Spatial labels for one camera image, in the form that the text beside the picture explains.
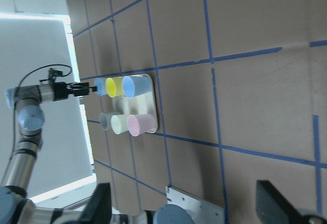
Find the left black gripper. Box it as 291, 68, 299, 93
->
53, 82, 97, 101

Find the cream serving tray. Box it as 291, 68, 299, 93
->
112, 73, 158, 133

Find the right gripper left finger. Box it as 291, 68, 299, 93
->
79, 183, 112, 224

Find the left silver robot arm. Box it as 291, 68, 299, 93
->
1, 81, 97, 223

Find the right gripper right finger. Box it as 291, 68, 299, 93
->
255, 180, 306, 224

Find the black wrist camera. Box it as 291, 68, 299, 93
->
48, 68, 63, 83

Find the yellow ikea cup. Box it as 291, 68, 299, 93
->
105, 77, 124, 98

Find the cream ikea cup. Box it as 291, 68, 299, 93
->
111, 114, 129, 135

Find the grey ikea cup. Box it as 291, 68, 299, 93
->
99, 111, 121, 131

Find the light blue ikea cup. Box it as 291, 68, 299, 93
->
94, 78, 107, 96

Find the pink ikea cup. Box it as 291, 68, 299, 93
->
127, 114, 157, 137

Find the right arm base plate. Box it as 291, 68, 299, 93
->
166, 186, 225, 224

